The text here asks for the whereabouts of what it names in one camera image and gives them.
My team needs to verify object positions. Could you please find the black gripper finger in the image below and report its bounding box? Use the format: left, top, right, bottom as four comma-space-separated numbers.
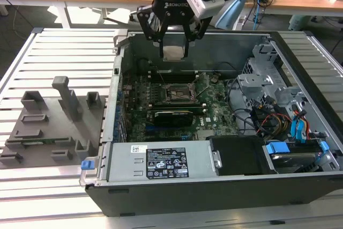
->
183, 16, 214, 60
136, 5, 169, 60

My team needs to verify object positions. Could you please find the silver CPU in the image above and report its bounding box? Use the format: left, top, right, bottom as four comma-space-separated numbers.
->
162, 45, 186, 62

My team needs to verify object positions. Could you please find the wire locking lever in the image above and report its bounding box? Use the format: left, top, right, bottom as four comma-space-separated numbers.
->
156, 68, 166, 85

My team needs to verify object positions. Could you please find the CPU socket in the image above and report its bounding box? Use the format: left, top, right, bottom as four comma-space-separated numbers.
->
163, 82, 201, 106

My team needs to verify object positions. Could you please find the black RAM slot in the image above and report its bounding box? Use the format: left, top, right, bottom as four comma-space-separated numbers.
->
152, 106, 208, 110
151, 101, 207, 105
152, 109, 208, 114
146, 76, 199, 80
146, 73, 199, 77
146, 70, 199, 75
146, 78, 200, 83
151, 103, 208, 108

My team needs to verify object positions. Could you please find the green motherboard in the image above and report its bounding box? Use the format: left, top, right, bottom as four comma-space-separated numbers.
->
120, 71, 240, 143

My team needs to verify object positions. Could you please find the black graphics card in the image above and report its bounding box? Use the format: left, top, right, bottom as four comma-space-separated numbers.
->
153, 109, 194, 128

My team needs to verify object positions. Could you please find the metal drive cage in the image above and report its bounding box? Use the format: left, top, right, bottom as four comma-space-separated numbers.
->
237, 41, 309, 122

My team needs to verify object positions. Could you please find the silver power supply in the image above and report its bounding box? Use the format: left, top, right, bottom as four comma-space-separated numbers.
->
106, 141, 223, 184

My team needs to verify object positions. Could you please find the grey parts rack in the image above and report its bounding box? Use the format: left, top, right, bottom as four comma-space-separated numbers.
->
0, 75, 108, 170

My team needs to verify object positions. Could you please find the blue case latch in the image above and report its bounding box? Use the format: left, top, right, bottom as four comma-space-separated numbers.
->
81, 160, 95, 172

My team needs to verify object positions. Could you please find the green RAM stick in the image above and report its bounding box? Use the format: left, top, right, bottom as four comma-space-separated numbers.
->
20, 138, 70, 144

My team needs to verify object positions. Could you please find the black PC case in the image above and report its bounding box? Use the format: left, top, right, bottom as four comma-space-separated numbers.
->
79, 29, 343, 218

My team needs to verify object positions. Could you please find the hard disk in blue carrier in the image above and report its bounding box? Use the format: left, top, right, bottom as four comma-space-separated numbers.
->
262, 141, 331, 175

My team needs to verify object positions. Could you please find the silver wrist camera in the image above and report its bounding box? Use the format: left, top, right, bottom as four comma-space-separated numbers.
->
186, 0, 225, 19

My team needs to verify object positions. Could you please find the thin black wire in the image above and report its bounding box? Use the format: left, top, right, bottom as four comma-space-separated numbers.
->
214, 61, 242, 74
226, 77, 254, 114

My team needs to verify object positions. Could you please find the thick black wire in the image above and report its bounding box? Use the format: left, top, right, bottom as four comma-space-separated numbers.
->
234, 115, 262, 136

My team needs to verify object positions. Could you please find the red wire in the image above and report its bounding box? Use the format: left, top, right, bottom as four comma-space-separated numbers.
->
261, 114, 292, 128

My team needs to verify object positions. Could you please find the yellow wire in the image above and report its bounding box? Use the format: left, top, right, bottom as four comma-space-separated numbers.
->
269, 117, 289, 135

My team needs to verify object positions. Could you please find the blue flat wire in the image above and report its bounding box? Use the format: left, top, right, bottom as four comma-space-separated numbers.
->
297, 116, 309, 144
290, 118, 300, 141

